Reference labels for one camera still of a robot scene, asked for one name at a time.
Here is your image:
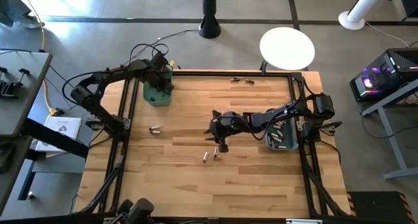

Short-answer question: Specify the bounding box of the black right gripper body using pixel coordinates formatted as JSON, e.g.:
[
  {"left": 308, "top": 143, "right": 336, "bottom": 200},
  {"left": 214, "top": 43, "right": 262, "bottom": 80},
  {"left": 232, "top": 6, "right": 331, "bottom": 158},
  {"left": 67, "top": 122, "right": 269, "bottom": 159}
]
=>
[{"left": 211, "top": 109, "right": 248, "bottom": 153}]

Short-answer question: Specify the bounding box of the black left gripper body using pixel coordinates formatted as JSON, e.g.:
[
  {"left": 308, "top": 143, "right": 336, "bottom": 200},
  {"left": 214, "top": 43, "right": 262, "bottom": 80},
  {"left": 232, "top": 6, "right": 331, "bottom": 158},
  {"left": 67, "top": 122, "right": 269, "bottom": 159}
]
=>
[{"left": 146, "top": 52, "right": 174, "bottom": 95}]

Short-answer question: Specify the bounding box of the green plastic bin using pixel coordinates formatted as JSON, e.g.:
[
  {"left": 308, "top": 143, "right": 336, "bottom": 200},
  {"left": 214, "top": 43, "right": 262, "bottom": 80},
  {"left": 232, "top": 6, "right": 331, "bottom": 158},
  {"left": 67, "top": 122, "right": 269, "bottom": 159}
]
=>
[{"left": 142, "top": 68, "right": 174, "bottom": 107}]

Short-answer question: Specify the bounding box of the blue plastic bin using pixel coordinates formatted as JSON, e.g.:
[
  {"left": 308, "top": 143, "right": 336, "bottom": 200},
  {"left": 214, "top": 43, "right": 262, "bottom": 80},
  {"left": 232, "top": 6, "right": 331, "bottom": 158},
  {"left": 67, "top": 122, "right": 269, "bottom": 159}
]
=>
[{"left": 264, "top": 108, "right": 300, "bottom": 152}]

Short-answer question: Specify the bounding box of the black pole with base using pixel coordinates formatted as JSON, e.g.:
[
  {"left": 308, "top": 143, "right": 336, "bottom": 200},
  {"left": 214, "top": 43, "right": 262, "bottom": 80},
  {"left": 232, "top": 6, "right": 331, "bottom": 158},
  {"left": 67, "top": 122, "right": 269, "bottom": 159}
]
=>
[{"left": 198, "top": 0, "right": 222, "bottom": 40}]

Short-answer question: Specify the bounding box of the white round stool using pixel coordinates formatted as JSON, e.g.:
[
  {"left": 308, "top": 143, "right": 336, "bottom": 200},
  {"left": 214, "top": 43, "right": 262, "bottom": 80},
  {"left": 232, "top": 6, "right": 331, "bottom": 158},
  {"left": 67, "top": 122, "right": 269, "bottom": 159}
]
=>
[{"left": 259, "top": 26, "right": 316, "bottom": 71}]

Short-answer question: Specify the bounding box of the black rounded object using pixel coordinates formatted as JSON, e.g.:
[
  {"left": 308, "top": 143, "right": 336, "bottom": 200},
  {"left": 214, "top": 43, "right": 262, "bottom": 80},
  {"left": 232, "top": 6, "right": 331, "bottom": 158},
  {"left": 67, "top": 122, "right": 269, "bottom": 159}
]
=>
[{"left": 109, "top": 197, "right": 155, "bottom": 224}]

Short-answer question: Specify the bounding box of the white printed booklet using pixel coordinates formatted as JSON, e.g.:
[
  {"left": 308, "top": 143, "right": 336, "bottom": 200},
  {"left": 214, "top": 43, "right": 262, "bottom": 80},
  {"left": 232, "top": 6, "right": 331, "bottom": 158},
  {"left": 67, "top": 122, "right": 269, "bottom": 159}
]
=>
[{"left": 34, "top": 115, "right": 82, "bottom": 159}]

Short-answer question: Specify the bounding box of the black table beam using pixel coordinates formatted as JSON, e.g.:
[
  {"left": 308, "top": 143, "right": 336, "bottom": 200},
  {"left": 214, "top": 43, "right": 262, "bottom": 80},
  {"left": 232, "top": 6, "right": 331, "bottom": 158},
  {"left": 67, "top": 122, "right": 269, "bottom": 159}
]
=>
[{"left": 21, "top": 118, "right": 91, "bottom": 159}]

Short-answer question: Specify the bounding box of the black screw clamp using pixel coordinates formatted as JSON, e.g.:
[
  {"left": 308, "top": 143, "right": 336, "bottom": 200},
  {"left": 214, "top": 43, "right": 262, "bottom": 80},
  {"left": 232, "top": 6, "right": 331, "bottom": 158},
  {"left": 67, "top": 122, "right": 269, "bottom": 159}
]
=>
[
  {"left": 12, "top": 68, "right": 31, "bottom": 88},
  {"left": 0, "top": 66, "right": 17, "bottom": 98}
]

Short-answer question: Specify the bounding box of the grey side table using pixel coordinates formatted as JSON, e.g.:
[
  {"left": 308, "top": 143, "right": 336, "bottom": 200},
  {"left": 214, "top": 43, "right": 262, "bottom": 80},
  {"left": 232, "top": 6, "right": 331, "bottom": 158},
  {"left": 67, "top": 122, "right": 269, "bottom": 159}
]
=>
[
  {"left": 0, "top": 50, "right": 53, "bottom": 138},
  {"left": 0, "top": 135, "right": 35, "bottom": 215}
]

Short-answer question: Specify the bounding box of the grey metal-legged table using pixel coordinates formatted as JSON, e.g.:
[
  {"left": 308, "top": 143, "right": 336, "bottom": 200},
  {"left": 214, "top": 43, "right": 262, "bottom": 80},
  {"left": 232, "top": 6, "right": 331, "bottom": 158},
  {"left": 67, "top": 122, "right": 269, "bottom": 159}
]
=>
[{"left": 361, "top": 78, "right": 418, "bottom": 181}]

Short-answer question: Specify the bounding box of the computer tower with coloured lights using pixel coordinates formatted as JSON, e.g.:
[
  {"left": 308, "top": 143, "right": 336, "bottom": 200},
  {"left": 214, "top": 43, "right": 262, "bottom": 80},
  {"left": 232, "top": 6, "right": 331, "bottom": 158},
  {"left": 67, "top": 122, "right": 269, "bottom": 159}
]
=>
[{"left": 349, "top": 47, "right": 418, "bottom": 103}]

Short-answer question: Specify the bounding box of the black mat with striped edge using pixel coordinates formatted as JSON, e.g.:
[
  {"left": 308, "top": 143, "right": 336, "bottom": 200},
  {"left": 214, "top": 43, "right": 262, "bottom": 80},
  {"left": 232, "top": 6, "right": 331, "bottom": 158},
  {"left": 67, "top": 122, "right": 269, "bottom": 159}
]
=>
[{"left": 346, "top": 191, "right": 409, "bottom": 224}]

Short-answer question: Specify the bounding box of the white pole with round base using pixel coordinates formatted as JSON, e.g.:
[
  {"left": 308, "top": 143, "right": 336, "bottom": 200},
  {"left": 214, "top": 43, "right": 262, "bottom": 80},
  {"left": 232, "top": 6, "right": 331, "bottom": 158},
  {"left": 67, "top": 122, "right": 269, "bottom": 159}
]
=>
[{"left": 338, "top": 0, "right": 389, "bottom": 31}]

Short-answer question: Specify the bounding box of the black cabinet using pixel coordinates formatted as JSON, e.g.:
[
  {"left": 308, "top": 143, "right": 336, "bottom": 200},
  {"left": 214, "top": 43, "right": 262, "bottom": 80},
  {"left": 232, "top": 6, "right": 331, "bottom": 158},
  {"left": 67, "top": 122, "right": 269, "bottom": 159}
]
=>
[{"left": 387, "top": 0, "right": 418, "bottom": 19}]

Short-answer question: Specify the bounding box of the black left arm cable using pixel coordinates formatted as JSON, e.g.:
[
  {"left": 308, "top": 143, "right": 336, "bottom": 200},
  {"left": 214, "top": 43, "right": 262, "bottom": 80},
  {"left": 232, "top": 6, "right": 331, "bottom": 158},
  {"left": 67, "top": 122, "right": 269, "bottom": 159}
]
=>
[{"left": 61, "top": 42, "right": 170, "bottom": 104}]

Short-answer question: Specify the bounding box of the black floor cable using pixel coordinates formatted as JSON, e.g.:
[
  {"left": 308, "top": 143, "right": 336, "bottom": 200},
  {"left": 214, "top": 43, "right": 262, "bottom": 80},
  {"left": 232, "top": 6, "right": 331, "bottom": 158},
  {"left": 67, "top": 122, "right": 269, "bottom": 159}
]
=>
[{"left": 153, "top": 28, "right": 201, "bottom": 44}]

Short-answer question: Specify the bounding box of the black aluminium table frame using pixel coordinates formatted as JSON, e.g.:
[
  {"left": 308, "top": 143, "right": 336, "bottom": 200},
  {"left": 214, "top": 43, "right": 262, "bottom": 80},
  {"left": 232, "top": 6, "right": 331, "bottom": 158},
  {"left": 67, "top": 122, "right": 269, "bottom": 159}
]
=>
[{"left": 73, "top": 62, "right": 352, "bottom": 224}]

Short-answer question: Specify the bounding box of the yellow floor cable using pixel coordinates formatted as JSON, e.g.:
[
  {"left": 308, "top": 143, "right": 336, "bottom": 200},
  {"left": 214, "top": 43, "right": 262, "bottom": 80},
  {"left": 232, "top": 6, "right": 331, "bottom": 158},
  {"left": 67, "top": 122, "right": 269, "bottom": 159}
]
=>
[{"left": 18, "top": 0, "right": 58, "bottom": 118}]

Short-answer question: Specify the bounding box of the silver metal bracket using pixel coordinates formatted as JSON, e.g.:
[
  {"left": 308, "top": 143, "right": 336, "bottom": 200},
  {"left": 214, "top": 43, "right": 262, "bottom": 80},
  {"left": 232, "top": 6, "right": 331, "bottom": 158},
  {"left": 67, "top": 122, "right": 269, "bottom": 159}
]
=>
[{"left": 285, "top": 218, "right": 323, "bottom": 224}]

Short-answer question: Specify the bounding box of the white floor cable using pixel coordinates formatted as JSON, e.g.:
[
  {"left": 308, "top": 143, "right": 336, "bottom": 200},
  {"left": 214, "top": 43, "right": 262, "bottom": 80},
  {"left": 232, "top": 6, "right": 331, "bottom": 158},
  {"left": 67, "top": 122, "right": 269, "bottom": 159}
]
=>
[{"left": 364, "top": 20, "right": 411, "bottom": 48}]

